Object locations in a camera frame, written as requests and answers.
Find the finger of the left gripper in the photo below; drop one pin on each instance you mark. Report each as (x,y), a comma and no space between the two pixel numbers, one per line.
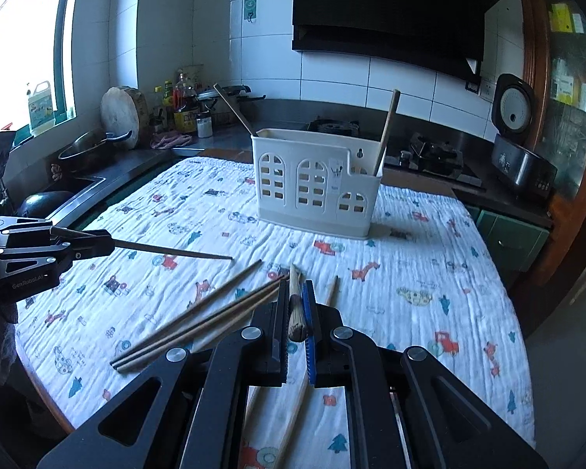
(85,249)
(95,239)

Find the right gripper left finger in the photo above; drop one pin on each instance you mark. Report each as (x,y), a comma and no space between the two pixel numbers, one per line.
(279,333)

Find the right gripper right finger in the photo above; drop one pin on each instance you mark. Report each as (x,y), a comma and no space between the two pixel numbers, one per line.
(310,313)

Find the dark wooden chopstick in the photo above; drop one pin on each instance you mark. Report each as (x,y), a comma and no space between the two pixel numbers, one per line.
(144,247)
(193,309)
(200,331)
(195,324)
(228,326)

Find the black wok in sink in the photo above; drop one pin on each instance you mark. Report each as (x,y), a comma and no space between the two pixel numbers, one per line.
(41,205)

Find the pink cloth rag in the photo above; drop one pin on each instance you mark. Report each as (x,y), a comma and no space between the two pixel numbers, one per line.
(170,139)

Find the white plastic utensil caddy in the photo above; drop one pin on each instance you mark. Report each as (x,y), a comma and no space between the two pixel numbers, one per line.
(317,182)

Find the round wooden cutting board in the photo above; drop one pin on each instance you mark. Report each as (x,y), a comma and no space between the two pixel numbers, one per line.
(124,110)

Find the detergent jug on windowsill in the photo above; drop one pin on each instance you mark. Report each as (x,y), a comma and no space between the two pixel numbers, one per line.
(40,108)

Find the small white jar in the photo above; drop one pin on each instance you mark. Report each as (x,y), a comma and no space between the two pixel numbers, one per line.
(204,125)

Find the yellow capped oil bottle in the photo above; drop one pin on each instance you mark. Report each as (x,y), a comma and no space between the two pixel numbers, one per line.
(168,101)

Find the dark soy sauce bottle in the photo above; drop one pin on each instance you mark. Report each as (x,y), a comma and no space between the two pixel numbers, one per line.
(185,104)

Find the steel pressure cooker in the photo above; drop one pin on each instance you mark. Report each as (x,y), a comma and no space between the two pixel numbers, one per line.
(210,98)

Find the black gas stove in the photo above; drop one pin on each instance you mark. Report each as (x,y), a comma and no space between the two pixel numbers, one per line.
(414,152)

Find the black rice cooker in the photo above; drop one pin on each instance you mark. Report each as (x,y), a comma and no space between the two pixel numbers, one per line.
(528,174)

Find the black range hood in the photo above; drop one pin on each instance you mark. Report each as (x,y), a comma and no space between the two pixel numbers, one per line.
(447,36)

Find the wooden glass cabinet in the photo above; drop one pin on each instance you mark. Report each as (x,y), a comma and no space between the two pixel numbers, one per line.
(554,34)

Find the steel pan with handle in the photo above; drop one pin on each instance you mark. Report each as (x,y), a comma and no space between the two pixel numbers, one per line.
(90,150)

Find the green wall hook sticker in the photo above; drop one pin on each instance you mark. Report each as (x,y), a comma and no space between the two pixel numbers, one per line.
(249,10)

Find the wall power socket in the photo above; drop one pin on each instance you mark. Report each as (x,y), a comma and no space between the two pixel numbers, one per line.
(487,88)

